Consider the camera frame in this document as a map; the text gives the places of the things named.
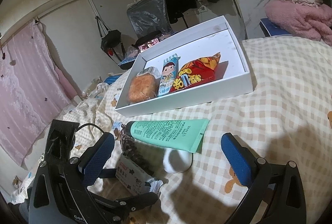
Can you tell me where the dark tortoiseshell hair claw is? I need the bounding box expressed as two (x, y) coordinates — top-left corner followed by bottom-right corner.
(119, 125), (154, 176)

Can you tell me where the white cow-print biscuit pack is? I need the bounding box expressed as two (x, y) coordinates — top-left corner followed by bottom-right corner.
(115, 154), (164, 195)

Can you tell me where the mint green cream tube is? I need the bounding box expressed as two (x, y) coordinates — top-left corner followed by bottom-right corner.
(125, 119), (209, 153)

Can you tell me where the white earbuds case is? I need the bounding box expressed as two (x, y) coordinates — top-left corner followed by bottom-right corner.
(163, 148), (193, 173)

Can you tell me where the orange bread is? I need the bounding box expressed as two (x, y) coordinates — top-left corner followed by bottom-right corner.
(128, 67), (161, 104)

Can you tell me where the red yellow snack bag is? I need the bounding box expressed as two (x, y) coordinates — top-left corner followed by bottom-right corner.
(170, 52), (221, 93)

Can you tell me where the blue cartoon lollipop pack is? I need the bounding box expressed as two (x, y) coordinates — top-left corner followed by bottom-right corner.
(157, 54), (181, 96)

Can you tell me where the pink curtain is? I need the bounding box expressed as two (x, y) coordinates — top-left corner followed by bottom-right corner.
(1, 21), (77, 166)

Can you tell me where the white shallow cardboard box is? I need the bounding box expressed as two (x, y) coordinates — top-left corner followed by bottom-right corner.
(115, 16), (253, 117)

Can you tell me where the black bag on tripod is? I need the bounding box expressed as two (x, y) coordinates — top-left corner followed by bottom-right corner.
(95, 16), (126, 62)

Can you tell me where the smartphone with lit screen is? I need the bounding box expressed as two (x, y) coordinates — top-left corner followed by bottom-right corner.
(138, 38), (159, 52)

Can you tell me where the blue book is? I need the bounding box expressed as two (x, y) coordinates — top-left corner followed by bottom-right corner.
(259, 18), (291, 37)

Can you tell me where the pink fleece blanket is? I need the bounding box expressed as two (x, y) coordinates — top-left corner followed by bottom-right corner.
(265, 0), (331, 46)

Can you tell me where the dark plastic wrapped panel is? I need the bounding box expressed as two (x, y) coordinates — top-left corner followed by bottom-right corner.
(127, 0), (173, 38)

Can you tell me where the black cable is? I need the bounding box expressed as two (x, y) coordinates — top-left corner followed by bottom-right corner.
(76, 123), (106, 135)

